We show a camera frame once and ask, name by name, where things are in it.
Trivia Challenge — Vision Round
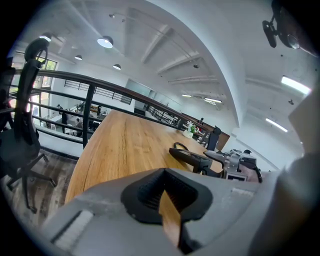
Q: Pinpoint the green plant in white pot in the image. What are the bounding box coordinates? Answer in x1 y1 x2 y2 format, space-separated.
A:
182 120 200 140

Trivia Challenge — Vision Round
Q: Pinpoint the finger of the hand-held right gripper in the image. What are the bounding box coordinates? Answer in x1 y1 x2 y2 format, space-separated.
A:
203 150 226 174

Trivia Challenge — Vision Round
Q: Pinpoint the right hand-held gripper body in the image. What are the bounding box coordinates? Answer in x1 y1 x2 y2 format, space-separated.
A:
219 149 258 183

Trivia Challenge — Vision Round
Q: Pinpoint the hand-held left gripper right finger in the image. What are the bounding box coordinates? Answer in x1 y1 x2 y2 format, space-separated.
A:
164 167 262 256

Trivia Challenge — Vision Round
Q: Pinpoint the black office chair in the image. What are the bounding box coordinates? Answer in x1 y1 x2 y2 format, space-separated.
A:
205 125 222 152
0 37 57 214

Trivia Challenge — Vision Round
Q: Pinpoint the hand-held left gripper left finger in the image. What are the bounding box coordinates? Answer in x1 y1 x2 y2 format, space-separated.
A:
39 167 181 256

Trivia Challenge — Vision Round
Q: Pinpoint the black head-worn camera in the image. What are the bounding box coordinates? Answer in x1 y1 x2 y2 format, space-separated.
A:
261 0 301 50

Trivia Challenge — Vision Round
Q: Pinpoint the person's right hand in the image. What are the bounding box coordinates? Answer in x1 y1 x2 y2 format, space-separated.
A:
239 161 263 184

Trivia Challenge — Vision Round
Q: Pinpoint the black railing with wooden handrail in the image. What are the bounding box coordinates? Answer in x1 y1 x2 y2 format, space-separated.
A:
0 69 231 156

